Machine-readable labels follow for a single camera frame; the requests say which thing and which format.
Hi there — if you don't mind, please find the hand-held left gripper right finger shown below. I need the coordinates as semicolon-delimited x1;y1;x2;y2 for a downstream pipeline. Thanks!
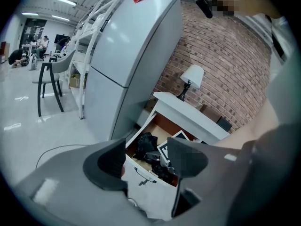
166;124;295;226

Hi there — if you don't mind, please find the white desk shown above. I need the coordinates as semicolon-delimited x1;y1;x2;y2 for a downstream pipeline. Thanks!
152;91;231;146

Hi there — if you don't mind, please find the white table lamp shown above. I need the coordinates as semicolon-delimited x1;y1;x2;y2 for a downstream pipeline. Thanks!
176;64;205;102

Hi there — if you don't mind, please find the black floor cable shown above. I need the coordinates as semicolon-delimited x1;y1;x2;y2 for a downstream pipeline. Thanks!
34;143;95;170

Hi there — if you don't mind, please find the white desk drawer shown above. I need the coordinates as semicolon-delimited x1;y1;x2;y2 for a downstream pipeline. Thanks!
121;110;202;221

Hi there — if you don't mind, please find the black box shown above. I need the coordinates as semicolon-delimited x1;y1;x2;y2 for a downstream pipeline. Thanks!
216;116;234;133

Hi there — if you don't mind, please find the grey refrigerator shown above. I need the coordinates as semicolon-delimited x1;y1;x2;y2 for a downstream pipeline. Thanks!
83;0;183;141

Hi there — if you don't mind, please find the black head camera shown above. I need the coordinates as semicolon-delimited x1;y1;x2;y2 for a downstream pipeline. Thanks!
195;0;214;19

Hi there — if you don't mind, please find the brown box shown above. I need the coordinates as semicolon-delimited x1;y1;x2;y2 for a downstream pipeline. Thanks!
199;104;223;124

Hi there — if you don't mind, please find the cardboard box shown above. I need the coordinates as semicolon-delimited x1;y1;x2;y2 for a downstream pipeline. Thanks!
69;73;87;89

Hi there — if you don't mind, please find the black wall monitor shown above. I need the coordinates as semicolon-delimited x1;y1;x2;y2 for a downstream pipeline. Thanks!
54;34;71;45

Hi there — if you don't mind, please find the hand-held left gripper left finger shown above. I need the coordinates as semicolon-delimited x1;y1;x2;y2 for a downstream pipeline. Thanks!
13;137;174;226

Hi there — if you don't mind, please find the white shelving rack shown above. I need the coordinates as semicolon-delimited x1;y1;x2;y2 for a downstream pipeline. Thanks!
69;0;146;120

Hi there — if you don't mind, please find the grey chair with black legs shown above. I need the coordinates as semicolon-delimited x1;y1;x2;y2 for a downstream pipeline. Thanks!
31;49;77;118

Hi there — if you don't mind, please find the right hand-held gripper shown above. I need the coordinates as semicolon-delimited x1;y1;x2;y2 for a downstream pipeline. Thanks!
157;130;190;174

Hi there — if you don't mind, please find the person's right forearm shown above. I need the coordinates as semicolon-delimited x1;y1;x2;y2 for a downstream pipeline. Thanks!
214;97;281;150

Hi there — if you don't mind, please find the person's head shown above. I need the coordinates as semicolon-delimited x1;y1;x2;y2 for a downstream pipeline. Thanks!
208;0;283;19

